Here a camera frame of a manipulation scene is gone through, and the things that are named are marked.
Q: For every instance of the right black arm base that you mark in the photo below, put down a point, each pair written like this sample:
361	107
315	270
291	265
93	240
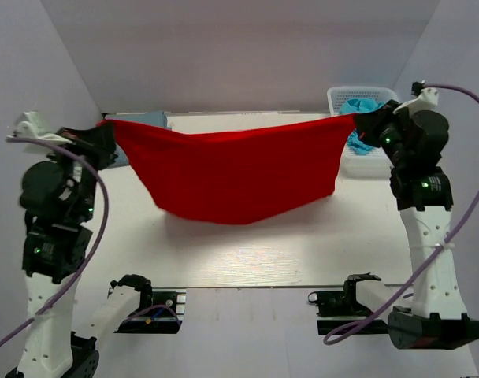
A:
333	311

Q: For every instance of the folded grey-blue t shirt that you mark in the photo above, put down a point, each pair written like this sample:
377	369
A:
156	119

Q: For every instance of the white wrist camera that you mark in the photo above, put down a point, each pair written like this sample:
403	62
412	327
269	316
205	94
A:
425	98
31	125

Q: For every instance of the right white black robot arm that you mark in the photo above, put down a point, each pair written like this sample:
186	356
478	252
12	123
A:
428	311

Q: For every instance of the white plastic basket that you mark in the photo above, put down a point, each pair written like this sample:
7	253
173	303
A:
359	160

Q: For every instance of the crumpled light blue t shirt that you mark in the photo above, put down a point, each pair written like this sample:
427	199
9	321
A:
359	106

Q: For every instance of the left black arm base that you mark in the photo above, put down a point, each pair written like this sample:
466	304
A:
162	315

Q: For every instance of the red t shirt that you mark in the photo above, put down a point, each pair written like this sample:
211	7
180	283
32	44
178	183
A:
236	177

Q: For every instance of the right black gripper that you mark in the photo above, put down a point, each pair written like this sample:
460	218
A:
369	123

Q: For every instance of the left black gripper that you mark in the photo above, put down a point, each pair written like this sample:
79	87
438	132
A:
98	141

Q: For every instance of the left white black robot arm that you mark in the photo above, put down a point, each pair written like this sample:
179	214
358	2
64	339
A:
58	197

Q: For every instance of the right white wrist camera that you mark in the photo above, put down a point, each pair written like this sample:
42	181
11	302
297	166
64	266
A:
425	98

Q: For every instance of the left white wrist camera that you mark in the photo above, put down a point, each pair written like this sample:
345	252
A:
31	125

